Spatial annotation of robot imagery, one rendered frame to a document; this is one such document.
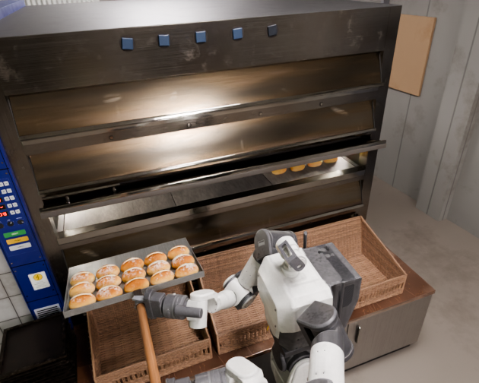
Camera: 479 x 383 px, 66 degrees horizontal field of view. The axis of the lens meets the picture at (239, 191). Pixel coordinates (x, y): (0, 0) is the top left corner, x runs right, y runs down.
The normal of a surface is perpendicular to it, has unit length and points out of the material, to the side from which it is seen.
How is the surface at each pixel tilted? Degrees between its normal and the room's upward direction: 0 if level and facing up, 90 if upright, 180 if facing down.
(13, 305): 90
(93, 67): 90
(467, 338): 0
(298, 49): 90
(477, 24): 90
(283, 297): 46
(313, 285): 1
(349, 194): 70
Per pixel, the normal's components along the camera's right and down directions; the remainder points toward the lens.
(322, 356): -0.40, -0.87
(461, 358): -0.04, -0.86
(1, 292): 0.35, 0.47
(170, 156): 0.31, 0.15
